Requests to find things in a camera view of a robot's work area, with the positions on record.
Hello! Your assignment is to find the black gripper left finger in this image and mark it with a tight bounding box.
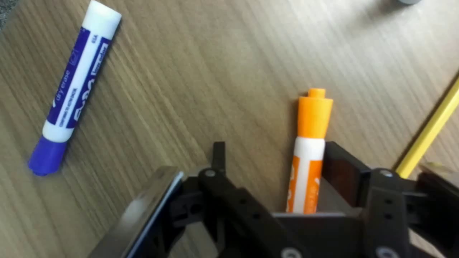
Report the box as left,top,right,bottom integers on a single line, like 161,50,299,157
88,140,307,258

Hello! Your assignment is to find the large purple cap marker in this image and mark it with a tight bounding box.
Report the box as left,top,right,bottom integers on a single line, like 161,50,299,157
28,0,124,177

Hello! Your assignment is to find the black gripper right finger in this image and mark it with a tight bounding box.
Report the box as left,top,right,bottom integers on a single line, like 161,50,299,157
320,140,459,258

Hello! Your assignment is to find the orange marker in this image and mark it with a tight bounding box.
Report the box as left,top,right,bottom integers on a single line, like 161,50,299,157
284,87,334,215

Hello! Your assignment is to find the yellow pencil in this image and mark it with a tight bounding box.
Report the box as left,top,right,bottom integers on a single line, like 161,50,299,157
395,76,459,180

